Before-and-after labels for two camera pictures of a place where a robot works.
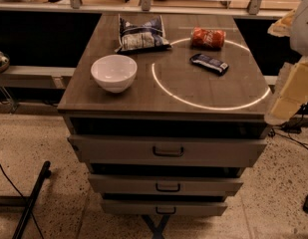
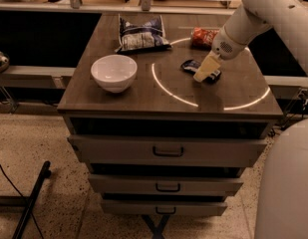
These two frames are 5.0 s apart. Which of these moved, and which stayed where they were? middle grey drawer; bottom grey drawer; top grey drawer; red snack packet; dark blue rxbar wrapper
Moved: dark blue rxbar wrapper
Stayed: bottom grey drawer; top grey drawer; middle grey drawer; red snack packet
